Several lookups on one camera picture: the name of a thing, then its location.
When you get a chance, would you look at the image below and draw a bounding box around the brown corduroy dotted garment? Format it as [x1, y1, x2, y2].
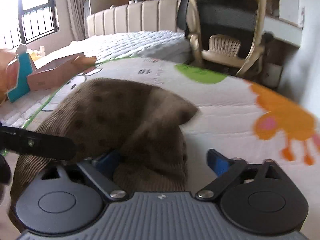
[7, 77, 200, 233]

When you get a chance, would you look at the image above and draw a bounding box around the pink cardboard box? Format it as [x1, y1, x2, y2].
[27, 53, 97, 91]

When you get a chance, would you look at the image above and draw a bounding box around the cartoon printed play mat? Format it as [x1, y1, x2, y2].
[0, 56, 320, 240]

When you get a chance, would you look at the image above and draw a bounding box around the white trash bin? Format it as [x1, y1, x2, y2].
[261, 63, 283, 89]

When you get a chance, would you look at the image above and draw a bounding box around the white quilted mattress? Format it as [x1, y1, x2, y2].
[46, 30, 191, 63]

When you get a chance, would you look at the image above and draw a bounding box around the grey curtain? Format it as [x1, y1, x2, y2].
[67, 0, 87, 41]

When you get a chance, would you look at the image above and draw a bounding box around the beige mesh office chair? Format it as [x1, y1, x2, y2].
[177, 0, 273, 77]

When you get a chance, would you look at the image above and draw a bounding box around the beige padded headboard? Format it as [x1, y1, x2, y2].
[87, 0, 181, 37]

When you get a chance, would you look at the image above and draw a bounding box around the white box on desk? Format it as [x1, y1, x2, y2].
[279, 0, 304, 29]

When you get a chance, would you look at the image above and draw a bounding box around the window with black frame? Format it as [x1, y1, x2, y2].
[1, 0, 59, 49]

